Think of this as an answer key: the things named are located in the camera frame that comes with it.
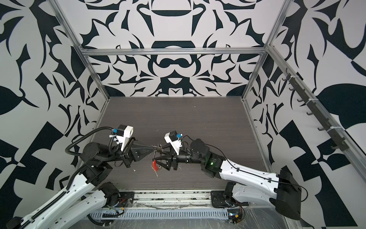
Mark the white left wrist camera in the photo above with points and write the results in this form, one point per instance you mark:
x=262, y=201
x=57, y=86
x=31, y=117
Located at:
x=119, y=138

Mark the black wall hook rail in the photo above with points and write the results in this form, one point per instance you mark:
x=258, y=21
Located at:
x=327, y=123

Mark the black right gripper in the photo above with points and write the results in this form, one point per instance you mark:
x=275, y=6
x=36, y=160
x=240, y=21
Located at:
x=173, y=158

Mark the aluminium frame crossbar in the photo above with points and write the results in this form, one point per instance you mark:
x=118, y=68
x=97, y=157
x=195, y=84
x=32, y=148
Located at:
x=172, y=51

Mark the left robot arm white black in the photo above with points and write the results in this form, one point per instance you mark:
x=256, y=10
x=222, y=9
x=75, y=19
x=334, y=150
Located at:
x=86, y=190

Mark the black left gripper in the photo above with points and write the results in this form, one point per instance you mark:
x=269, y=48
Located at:
x=133, y=153

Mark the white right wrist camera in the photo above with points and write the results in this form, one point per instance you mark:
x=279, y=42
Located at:
x=174, y=139

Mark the white slotted cable duct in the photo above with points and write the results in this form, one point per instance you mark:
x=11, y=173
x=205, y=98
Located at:
x=163, y=214

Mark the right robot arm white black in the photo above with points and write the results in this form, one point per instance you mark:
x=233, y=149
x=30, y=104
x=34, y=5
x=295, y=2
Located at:
x=278, y=189

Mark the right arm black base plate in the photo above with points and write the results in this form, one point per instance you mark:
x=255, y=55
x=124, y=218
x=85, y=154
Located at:
x=218, y=200

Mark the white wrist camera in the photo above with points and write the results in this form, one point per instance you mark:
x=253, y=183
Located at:
x=119, y=138
x=174, y=139

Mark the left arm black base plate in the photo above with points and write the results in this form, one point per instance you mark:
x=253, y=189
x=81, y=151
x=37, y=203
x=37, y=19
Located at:
x=125, y=199

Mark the red key tag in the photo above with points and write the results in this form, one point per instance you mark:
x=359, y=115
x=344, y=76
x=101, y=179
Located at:
x=155, y=166

